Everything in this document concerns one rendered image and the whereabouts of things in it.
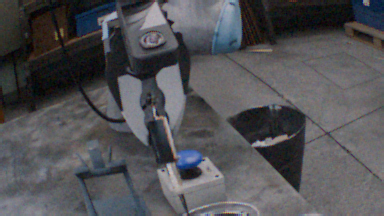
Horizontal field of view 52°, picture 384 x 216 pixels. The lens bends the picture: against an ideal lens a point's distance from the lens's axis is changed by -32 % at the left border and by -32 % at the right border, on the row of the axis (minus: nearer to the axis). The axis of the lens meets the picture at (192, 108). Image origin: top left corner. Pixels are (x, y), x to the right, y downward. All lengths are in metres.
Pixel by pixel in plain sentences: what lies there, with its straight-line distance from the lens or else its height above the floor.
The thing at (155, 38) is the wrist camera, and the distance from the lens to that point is 0.51.
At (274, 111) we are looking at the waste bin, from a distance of 1.99.
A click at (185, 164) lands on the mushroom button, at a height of 0.87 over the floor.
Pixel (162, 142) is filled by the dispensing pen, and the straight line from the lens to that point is 0.61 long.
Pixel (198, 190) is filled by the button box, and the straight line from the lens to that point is 0.69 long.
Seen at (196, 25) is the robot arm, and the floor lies 0.98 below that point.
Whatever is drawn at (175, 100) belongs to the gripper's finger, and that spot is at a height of 0.97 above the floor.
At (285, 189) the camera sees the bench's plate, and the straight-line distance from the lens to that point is 0.72.
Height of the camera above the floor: 1.18
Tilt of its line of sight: 21 degrees down
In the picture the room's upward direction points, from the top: 10 degrees counter-clockwise
